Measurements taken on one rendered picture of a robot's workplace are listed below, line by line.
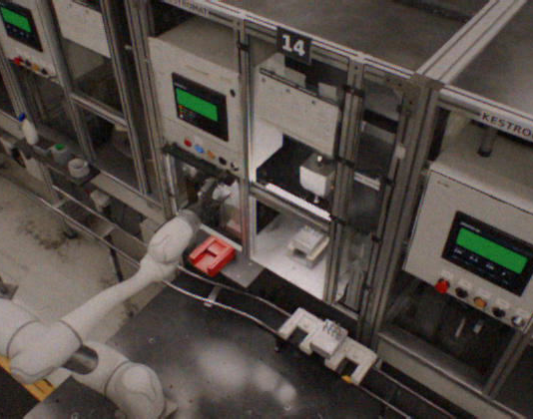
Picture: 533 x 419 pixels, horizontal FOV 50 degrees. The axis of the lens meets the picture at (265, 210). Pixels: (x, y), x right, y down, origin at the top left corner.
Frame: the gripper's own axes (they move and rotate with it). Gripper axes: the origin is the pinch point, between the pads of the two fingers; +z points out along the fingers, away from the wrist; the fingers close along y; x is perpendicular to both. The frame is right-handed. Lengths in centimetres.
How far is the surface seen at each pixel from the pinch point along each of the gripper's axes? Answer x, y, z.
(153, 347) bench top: 20, -68, -38
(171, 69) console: 23.1, 40.0, 8.2
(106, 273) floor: 118, -125, 19
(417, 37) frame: -61, 60, 24
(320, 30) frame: -34, 62, 13
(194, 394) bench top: -7, -71, -47
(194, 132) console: 17.4, 14.7, 8.3
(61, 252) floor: 155, -121, 17
